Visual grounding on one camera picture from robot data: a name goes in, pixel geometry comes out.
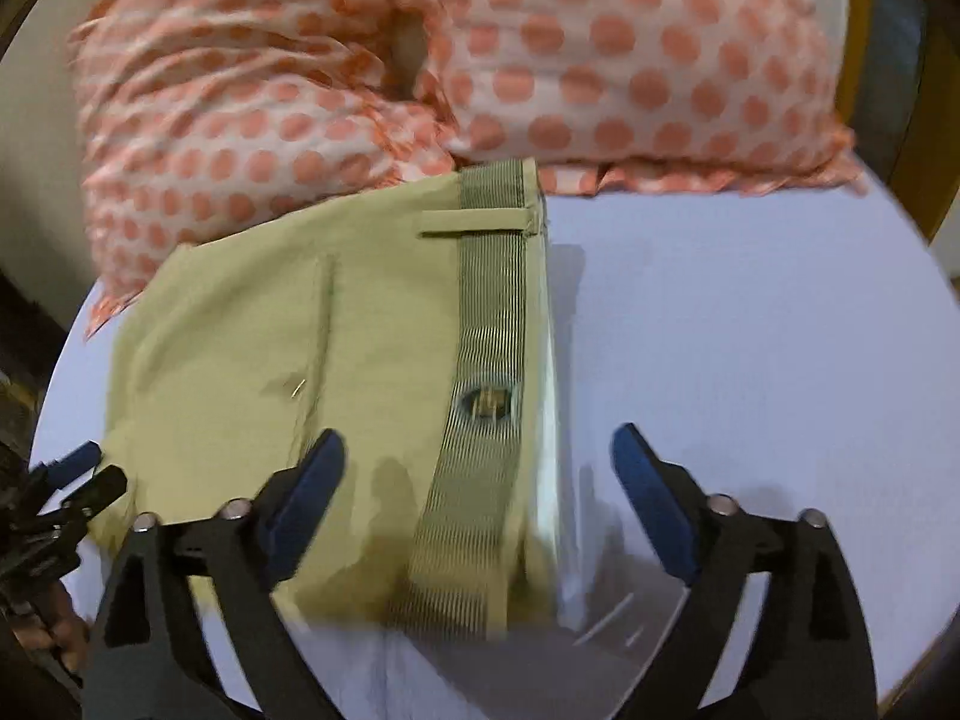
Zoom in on khaki pants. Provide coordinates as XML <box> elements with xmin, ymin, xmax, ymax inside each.
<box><xmin>93</xmin><ymin>161</ymin><xmax>558</xmax><ymax>639</ymax></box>

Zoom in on left human hand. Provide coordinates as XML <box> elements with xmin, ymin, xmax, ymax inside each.
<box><xmin>11</xmin><ymin>582</ymin><xmax>89</xmax><ymax>674</ymax></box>

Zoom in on white bed sheet mattress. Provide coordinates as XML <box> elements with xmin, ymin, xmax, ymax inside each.
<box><xmin>32</xmin><ymin>188</ymin><xmax>958</xmax><ymax>718</ymax></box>

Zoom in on left polka dot pillow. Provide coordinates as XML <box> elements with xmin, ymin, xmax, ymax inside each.
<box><xmin>68</xmin><ymin>0</ymin><xmax>454</xmax><ymax>328</ymax></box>

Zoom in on polka dot pillow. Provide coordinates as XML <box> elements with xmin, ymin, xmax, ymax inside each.
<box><xmin>397</xmin><ymin>0</ymin><xmax>862</xmax><ymax>197</ymax></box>
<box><xmin>68</xmin><ymin>0</ymin><xmax>454</xmax><ymax>328</ymax></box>

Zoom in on right polka dot pillow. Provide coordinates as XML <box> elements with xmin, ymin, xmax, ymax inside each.
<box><xmin>397</xmin><ymin>0</ymin><xmax>862</xmax><ymax>197</ymax></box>

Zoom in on wooden framed window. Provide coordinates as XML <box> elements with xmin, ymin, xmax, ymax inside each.
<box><xmin>836</xmin><ymin>0</ymin><xmax>958</xmax><ymax>241</ymax></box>

